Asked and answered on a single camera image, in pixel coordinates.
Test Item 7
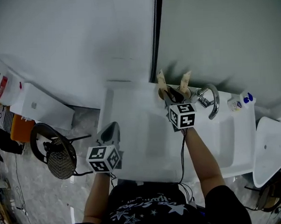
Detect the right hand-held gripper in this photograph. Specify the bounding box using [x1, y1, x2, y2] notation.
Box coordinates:
[163, 86, 199, 133]

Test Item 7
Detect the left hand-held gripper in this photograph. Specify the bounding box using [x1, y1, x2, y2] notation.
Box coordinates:
[84, 121, 125, 175]

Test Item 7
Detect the white cup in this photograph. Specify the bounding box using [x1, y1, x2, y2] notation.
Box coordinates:
[177, 85, 193, 100]
[157, 84, 178, 102]

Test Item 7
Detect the beige toothbrush packet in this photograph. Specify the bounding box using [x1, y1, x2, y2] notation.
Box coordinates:
[179, 70, 193, 94]
[157, 70, 167, 90]

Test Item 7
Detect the person's right forearm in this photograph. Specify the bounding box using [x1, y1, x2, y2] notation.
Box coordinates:
[184, 125, 226, 198]

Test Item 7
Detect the person's left forearm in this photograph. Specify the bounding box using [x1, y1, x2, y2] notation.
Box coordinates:
[80, 172, 113, 224]

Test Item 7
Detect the white washbasin cabinet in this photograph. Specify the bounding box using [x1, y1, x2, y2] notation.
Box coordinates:
[96, 75, 260, 187]

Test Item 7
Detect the black floor bar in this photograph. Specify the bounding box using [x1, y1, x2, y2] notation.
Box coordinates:
[65, 102, 101, 112]

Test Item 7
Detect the chrome faucet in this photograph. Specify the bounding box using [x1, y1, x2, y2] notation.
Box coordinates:
[195, 83, 221, 121]

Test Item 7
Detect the white blue-pump soap bottle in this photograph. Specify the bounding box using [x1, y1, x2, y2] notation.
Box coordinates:
[227, 92, 254, 112]

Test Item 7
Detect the black wicker chair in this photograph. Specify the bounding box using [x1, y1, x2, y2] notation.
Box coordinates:
[29, 120, 94, 181]

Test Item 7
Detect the white rectangular box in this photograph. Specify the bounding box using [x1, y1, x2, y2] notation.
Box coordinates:
[8, 80, 76, 134]

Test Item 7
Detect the black vertical trim strip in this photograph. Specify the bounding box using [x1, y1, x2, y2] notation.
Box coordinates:
[145, 0, 167, 83]

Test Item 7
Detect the orange cloth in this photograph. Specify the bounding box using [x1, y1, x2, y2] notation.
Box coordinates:
[9, 113, 37, 141]

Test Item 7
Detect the black star-print shirt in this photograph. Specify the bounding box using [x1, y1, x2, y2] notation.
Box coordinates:
[62, 173, 253, 224]

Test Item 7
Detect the black white striped cloth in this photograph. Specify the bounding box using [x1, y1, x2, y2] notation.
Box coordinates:
[0, 103, 15, 134]

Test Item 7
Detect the white oval basin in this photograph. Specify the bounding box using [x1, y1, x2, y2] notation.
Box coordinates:
[249, 115, 281, 189]

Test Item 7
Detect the clear bag with red label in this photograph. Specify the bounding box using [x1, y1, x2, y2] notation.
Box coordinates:
[0, 53, 27, 107]

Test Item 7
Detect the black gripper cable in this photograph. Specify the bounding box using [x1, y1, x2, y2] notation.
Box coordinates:
[176, 129, 196, 205]

